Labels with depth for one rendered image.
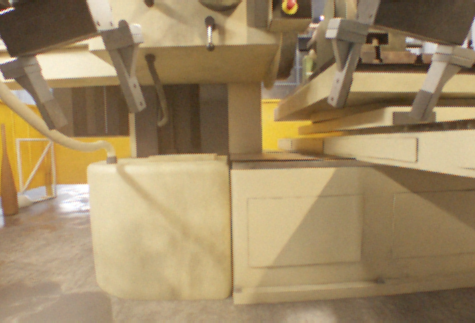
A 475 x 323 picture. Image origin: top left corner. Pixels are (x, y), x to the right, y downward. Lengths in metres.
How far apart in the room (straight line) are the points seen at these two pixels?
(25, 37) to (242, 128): 1.39
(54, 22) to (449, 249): 1.55
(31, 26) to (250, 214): 0.92
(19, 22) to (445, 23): 0.50
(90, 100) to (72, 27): 1.56
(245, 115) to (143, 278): 1.09
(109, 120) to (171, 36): 0.91
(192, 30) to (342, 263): 1.16
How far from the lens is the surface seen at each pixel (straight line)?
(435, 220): 1.42
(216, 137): 1.65
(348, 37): 0.34
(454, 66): 0.45
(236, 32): 1.09
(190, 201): 1.08
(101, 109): 1.88
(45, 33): 0.39
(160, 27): 1.13
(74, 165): 4.05
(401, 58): 1.11
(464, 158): 0.75
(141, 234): 1.17
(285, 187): 1.08
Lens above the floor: 0.69
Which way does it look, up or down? 4 degrees down
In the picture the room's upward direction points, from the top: 1 degrees counter-clockwise
